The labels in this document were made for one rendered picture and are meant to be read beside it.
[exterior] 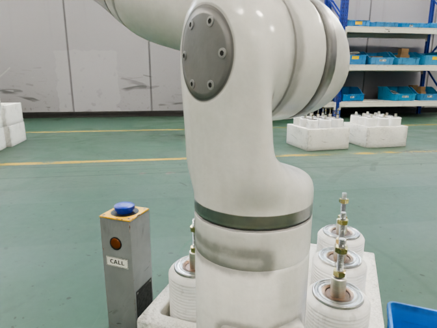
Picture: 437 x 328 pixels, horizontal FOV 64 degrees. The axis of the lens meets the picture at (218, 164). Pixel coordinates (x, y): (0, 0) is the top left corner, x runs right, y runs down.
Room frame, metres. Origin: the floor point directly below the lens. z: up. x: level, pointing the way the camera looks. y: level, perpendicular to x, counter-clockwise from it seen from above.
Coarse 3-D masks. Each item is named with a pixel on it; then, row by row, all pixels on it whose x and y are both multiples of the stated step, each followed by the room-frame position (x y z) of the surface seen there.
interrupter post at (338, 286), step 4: (332, 276) 0.47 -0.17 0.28; (332, 280) 0.47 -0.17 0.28; (336, 280) 0.46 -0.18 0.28; (340, 280) 0.46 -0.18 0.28; (344, 280) 0.46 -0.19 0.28; (332, 284) 0.47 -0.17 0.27; (336, 284) 0.46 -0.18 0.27; (340, 284) 0.46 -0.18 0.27; (344, 284) 0.46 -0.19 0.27; (332, 288) 0.47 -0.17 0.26; (336, 288) 0.46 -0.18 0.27; (340, 288) 0.46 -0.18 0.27; (344, 288) 0.46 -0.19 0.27; (332, 292) 0.47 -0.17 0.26; (336, 292) 0.46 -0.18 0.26; (340, 292) 0.46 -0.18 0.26; (344, 292) 0.46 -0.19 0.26; (332, 296) 0.47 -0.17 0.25; (336, 296) 0.46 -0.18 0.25; (340, 296) 0.46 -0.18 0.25; (344, 296) 0.46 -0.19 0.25
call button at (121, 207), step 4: (116, 204) 0.65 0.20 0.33; (120, 204) 0.65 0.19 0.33; (124, 204) 0.65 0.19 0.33; (128, 204) 0.65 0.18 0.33; (132, 204) 0.65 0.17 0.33; (116, 208) 0.64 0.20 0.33; (120, 208) 0.63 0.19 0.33; (124, 208) 0.63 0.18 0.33; (128, 208) 0.64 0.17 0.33; (132, 208) 0.64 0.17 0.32; (116, 212) 0.65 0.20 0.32; (120, 212) 0.64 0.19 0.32; (124, 212) 0.64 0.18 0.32; (128, 212) 0.64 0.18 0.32
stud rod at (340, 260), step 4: (340, 240) 0.47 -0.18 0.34; (344, 240) 0.47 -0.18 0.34; (340, 244) 0.47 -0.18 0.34; (344, 244) 0.47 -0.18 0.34; (344, 248) 0.47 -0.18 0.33; (340, 256) 0.47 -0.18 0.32; (344, 256) 0.47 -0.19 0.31; (340, 260) 0.47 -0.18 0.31; (340, 264) 0.47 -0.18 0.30; (336, 268) 0.47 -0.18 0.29; (340, 268) 0.47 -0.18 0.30
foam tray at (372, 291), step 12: (312, 252) 0.74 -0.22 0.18; (372, 264) 0.69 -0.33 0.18; (372, 276) 0.64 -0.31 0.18; (168, 288) 0.60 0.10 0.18; (372, 288) 0.60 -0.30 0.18; (156, 300) 0.56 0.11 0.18; (168, 300) 0.56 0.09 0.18; (372, 300) 0.56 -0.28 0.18; (144, 312) 0.52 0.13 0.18; (156, 312) 0.52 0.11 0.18; (168, 312) 0.56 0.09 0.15; (372, 312) 0.52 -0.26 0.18; (144, 324) 0.50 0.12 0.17; (156, 324) 0.50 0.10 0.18; (168, 324) 0.50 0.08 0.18; (180, 324) 0.50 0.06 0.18; (192, 324) 0.50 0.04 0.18; (372, 324) 0.50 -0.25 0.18
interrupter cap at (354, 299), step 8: (320, 280) 0.50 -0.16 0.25; (328, 280) 0.51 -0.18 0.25; (312, 288) 0.48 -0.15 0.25; (320, 288) 0.48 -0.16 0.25; (328, 288) 0.49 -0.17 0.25; (352, 288) 0.48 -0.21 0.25; (320, 296) 0.46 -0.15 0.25; (328, 296) 0.47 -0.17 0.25; (352, 296) 0.46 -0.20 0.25; (360, 296) 0.46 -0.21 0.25; (328, 304) 0.44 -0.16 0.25; (336, 304) 0.44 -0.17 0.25; (344, 304) 0.44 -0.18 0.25; (352, 304) 0.44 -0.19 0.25; (360, 304) 0.44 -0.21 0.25
